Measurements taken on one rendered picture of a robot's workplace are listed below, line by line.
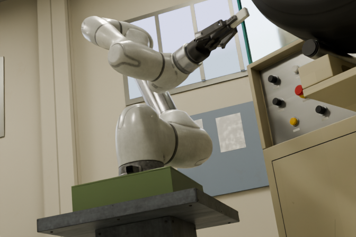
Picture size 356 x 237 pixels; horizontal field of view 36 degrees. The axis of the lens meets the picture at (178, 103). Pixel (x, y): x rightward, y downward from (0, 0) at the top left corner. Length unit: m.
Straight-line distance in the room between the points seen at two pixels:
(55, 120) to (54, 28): 0.95
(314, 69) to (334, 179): 0.71
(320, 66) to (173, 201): 0.54
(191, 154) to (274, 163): 0.37
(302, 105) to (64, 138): 3.12
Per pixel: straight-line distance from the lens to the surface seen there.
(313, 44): 1.37
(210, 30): 1.68
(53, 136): 5.01
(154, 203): 1.53
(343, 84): 1.33
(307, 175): 2.05
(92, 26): 2.24
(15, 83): 5.61
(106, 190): 1.72
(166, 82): 1.80
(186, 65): 1.76
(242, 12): 1.67
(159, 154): 1.81
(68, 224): 1.64
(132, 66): 1.70
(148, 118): 1.82
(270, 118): 2.24
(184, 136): 1.90
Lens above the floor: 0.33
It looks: 21 degrees up
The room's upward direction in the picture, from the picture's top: 8 degrees counter-clockwise
